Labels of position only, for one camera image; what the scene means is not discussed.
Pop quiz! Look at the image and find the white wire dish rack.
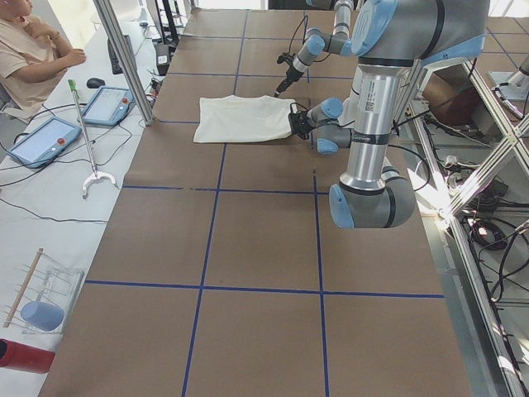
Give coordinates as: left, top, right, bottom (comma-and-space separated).
1, 252, 85, 334

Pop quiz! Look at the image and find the far teach pendant tablet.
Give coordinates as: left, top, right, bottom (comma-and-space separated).
82, 85, 134, 127

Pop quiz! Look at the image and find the light blue plastic cup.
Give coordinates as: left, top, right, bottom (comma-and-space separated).
21, 301, 64, 332

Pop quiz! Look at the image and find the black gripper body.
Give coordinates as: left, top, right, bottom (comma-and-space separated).
277, 52, 308, 85
288, 103, 312, 140

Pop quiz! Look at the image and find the near teach pendant tablet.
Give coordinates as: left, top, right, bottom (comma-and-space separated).
7, 117, 81, 168

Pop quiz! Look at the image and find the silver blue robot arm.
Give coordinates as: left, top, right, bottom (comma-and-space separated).
274, 0, 355, 98
278, 1, 489, 229

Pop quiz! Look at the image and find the red cylinder bottle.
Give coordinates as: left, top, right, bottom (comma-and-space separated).
1, 339, 55, 374

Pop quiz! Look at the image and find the person in beige shirt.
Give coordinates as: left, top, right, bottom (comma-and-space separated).
1, 1, 86, 115

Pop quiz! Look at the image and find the black keyboard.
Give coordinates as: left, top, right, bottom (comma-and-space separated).
107, 35, 133, 75

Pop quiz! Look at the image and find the wooden stick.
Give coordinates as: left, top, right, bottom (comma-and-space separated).
2, 247, 44, 328

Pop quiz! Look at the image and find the teach pendant tablet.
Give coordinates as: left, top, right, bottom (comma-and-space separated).
7, 117, 81, 168
82, 85, 134, 127

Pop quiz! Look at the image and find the long metal reacher tool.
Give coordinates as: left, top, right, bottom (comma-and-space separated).
68, 79, 118, 199

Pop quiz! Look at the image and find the aluminium frame post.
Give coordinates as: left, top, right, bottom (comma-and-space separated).
93, 0, 155, 126

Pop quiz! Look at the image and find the cream cat print t-shirt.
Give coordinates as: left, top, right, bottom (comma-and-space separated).
193, 95, 294, 143

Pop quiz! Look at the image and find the black computer mouse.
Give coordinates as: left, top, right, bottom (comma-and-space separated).
86, 78, 106, 89

